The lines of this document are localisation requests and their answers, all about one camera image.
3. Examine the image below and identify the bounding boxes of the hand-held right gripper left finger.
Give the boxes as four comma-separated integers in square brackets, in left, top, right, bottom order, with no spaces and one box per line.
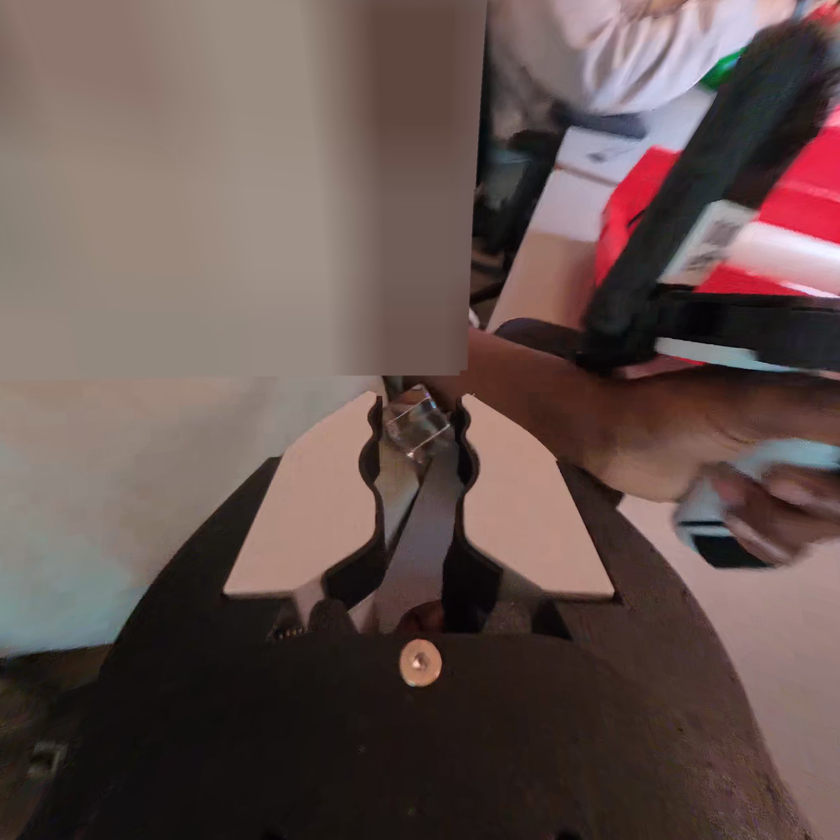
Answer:
[223,392,388,611]

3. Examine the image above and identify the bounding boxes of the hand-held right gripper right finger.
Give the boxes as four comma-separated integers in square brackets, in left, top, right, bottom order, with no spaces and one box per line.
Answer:
[443,394,618,631]

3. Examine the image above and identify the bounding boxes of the clear acrylic cube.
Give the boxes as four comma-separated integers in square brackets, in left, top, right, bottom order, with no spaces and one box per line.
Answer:
[382,386,455,463]

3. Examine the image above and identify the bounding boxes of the person's left forearm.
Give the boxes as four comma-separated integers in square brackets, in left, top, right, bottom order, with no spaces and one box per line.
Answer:
[467,325,595,470]

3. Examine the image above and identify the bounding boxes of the green object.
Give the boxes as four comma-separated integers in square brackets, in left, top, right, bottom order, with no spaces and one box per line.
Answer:
[699,49,746,89]

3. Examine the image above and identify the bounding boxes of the person's left hand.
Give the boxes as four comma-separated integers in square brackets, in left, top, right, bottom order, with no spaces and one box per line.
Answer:
[577,374,840,567]

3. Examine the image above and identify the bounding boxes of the black office chair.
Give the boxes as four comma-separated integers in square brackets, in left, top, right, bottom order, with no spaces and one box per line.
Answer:
[471,128,568,306]

